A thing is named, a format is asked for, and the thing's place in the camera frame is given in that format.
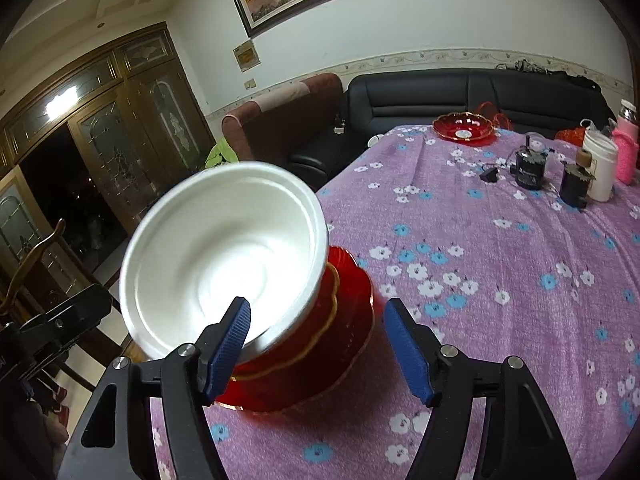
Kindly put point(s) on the wooden chair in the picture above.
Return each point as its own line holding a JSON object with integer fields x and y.
{"x": 30, "y": 256}

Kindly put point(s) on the white disposable bowl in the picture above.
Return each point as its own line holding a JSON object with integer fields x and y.
{"x": 215, "y": 260}

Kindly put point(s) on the wooden glass door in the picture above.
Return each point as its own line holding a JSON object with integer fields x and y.
{"x": 150, "y": 110}

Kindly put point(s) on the brown armchair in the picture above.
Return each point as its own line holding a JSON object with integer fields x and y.
{"x": 280, "y": 120}

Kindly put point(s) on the green cloth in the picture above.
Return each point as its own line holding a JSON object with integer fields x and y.
{"x": 217, "y": 155}

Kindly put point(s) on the dark clothes pile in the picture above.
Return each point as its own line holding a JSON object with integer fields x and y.
{"x": 580, "y": 80}

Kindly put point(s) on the pink sleeved bottle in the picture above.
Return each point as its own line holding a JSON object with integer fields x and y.
{"x": 626, "y": 155}

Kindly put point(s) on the orange plastic bag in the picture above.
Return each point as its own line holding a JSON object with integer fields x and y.
{"x": 570, "y": 136}

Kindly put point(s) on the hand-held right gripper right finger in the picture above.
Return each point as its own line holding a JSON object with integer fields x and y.
{"x": 410, "y": 355}

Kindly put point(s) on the purple floral tablecloth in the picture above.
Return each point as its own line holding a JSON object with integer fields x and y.
{"x": 500, "y": 285}

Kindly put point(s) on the small framed wall picture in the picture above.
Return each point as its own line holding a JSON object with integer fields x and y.
{"x": 247, "y": 56}

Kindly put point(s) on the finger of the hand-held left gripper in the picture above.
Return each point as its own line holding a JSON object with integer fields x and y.
{"x": 65, "y": 317}

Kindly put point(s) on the white plastic cup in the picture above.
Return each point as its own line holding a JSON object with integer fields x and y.
{"x": 602, "y": 170}

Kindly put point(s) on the black power adapter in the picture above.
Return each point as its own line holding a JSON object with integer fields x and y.
{"x": 489, "y": 175}

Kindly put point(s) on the black leather sofa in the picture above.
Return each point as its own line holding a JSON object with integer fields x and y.
{"x": 400, "y": 95}

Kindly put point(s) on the black jar with brown lid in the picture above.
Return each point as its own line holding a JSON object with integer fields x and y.
{"x": 574, "y": 187}

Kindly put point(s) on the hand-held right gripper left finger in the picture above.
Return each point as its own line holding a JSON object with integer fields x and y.
{"x": 227, "y": 350}

